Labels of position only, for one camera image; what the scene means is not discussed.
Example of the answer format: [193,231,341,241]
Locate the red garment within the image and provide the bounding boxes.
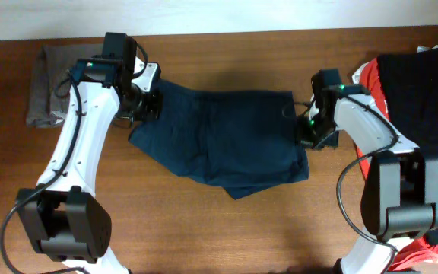
[360,61,438,272]

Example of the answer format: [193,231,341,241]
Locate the navy blue shorts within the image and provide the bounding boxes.
[129,80,309,199]

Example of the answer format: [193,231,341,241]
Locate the black garment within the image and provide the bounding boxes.
[376,48,438,245]

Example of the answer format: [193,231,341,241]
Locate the folded grey shorts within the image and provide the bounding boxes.
[26,43,103,128]

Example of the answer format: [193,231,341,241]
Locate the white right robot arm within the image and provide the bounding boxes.
[297,68,438,274]

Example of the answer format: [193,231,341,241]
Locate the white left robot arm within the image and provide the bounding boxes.
[9,33,162,273]

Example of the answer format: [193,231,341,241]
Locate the white patterned garment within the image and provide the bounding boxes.
[351,45,438,84]

